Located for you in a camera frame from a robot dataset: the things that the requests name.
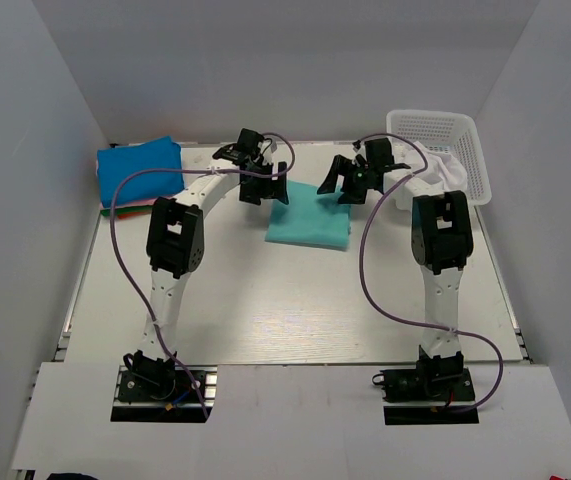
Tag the white plastic basket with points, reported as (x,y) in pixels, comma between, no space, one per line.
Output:
(447,132)

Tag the folded pink t shirt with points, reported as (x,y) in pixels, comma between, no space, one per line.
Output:
(137,204)

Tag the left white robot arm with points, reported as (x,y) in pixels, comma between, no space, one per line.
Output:
(176,239)

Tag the teal t shirt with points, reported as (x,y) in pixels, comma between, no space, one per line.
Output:
(310,219)

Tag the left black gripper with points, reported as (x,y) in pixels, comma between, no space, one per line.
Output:
(273,189)

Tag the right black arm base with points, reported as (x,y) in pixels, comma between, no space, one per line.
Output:
(408,401)

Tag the folded red t shirt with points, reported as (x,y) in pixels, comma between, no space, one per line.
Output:
(122,214)

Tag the white t shirt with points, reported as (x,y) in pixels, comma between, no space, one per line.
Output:
(440,169)

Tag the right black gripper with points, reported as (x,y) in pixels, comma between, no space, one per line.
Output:
(340,166)

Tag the folded green t shirt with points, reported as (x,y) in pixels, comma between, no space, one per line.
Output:
(116,210)

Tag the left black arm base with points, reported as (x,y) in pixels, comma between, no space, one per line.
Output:
(136,401)

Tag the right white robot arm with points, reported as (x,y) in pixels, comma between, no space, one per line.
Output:
(441,234)

